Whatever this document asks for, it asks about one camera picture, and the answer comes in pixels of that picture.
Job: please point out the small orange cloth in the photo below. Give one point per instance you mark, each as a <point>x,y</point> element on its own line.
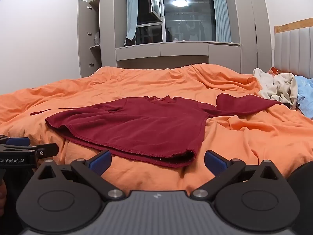
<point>273,71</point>

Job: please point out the open window sash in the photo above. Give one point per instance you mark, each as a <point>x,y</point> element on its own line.
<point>155,2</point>

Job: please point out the clear plastic bag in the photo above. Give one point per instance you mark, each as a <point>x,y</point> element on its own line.
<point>97,38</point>

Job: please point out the orange bed sheet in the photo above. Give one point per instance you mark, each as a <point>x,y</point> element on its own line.
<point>146,83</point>

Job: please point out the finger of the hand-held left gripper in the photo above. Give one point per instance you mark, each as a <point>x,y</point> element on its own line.
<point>17,141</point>
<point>47,149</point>

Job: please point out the light blue curtain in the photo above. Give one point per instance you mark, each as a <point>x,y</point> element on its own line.
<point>221,12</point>
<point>132,9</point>

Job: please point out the closed grey wardrobe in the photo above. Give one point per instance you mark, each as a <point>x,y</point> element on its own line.
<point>249,29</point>

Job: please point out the cream crumpled clothes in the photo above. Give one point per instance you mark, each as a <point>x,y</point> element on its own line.
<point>276,85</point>

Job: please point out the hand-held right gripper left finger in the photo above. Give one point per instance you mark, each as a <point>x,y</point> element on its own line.
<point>100,162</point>

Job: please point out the light blue cloth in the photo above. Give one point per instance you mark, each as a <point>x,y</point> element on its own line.
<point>305,93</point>

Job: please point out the dark red shirt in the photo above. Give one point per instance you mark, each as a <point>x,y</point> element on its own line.
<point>137,127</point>

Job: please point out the large glass window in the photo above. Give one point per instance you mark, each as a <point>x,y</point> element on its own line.
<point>190,24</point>

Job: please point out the grey drawer cabinet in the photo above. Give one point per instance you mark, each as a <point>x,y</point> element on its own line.
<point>171,50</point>

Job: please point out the wooden headboard frame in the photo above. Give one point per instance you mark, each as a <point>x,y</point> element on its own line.
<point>291,25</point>

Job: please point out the dark cloth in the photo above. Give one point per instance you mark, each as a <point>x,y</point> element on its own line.
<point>303,178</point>

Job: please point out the grey padded headboard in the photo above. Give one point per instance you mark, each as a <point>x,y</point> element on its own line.
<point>293,51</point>

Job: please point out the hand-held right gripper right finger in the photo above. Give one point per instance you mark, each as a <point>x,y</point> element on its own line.
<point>215,162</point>

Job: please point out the open grey wardrobe door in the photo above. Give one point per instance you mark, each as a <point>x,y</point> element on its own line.
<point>84,41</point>

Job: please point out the dark object on sill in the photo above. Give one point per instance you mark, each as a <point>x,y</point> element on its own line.
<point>129,42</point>

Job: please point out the person's left hand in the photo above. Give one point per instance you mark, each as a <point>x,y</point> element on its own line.
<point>2,197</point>

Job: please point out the open-shelf grey wardrobe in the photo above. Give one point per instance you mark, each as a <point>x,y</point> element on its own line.
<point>107,29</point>

